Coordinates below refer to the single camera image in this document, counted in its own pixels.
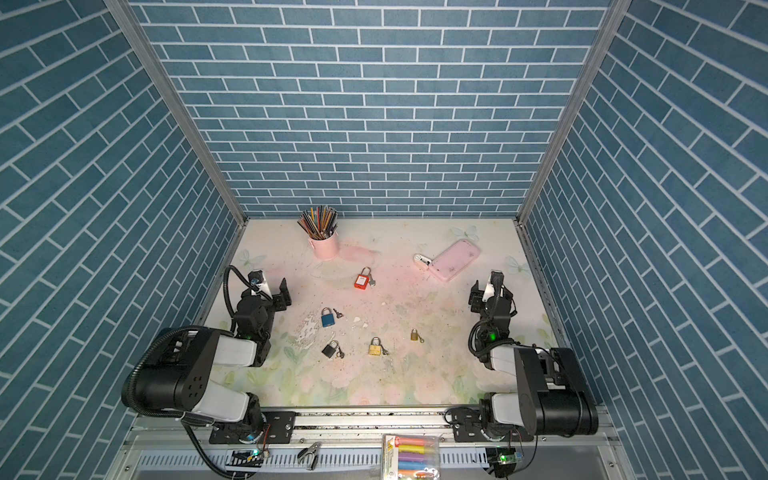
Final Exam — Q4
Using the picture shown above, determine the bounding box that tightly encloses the blue padlock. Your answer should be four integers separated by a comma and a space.
320, 307, 335, 328

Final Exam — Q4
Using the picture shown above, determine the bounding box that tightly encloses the small black padlock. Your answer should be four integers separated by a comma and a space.
321, 340, 343, 359

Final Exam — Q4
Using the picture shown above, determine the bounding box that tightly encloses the red padlock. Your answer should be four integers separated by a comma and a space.
353, 266, 371, 290

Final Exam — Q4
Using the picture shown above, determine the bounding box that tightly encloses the large brass padlock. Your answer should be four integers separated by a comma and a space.
368, 337, 384, 356

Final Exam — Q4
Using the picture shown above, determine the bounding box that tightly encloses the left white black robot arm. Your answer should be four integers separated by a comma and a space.
121, 265, 292, 442

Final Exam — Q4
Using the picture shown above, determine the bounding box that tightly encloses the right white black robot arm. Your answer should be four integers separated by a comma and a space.
467, 271, 599, 437

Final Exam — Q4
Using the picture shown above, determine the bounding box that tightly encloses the pink case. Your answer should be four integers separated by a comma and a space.
428, 239, 481, 282

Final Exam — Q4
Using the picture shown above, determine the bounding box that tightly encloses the pink pencil cup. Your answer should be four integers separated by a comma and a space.
309, 233, 340, 261

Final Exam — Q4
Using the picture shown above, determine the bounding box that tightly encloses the white small device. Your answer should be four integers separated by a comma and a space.
413, 254, 432, 270

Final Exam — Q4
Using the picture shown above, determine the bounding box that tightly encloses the coloured pencils bundle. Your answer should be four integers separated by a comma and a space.
297, 205, 338, 240

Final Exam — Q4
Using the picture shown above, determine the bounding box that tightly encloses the right circuit board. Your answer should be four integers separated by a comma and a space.
484, 447, 523, 479

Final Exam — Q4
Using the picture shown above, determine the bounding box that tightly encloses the circuit board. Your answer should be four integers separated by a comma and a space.
484, 447, 523, 479
226, 449, 267, 469

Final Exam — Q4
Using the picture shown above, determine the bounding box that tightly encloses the left circuit board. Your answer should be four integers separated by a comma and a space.
226, 449, 267, 469

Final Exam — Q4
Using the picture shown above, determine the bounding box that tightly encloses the black metal clip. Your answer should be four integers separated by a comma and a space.
297, 442, 321, 471

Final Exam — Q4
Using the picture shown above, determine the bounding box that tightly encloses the marker pack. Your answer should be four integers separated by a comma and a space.
381, 435, 441, 480

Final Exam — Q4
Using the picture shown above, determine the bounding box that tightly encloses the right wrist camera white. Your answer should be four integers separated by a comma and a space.
483, 270, 504, 302

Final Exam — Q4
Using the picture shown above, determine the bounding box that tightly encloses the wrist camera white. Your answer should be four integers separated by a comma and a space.
248, 270, 272, 300
483, 270, 504, 302

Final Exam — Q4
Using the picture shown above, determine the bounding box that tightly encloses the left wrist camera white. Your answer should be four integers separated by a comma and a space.
248, 270, 272, 300

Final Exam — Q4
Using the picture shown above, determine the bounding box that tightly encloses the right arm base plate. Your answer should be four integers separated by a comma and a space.
443, 406, 534, 443

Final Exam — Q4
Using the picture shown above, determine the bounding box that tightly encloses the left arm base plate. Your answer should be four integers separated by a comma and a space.
209, 411, 296, 445

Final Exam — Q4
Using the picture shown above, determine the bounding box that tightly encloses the aluminium front rail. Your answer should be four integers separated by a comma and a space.
110, 405, 631, 469

